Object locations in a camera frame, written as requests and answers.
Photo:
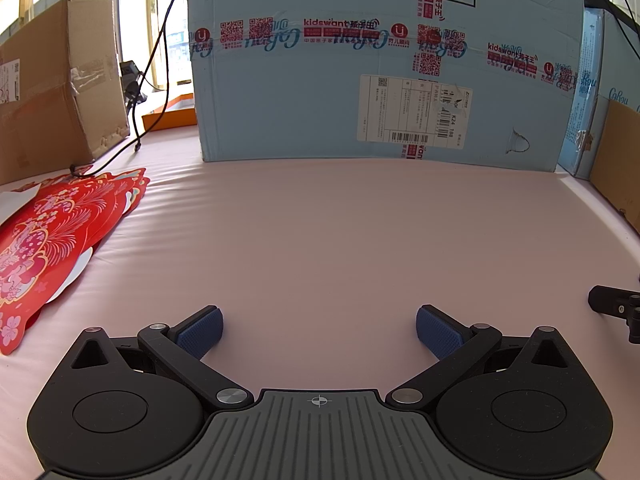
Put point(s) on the wooden window frame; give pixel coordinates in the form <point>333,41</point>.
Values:
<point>27,5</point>

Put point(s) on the brown cardboard box with tape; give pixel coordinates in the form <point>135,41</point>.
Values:
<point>620,160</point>

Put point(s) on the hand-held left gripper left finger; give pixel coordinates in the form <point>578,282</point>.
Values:
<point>200,332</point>

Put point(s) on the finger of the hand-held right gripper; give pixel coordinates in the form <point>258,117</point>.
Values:
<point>607,300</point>

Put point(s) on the plain light blue cardboard box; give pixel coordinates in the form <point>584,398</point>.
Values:
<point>585,110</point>

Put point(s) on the red paper decoration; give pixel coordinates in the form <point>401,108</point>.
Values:
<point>50,240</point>

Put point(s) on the orange flat box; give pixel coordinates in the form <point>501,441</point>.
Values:
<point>170,119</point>

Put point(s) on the large light blue cardboard box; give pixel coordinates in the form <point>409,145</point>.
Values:
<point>300,110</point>

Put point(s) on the brown cardboard box with label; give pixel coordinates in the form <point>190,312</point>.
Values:
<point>45,110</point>

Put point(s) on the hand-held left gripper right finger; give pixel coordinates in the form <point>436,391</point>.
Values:
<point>439,334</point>

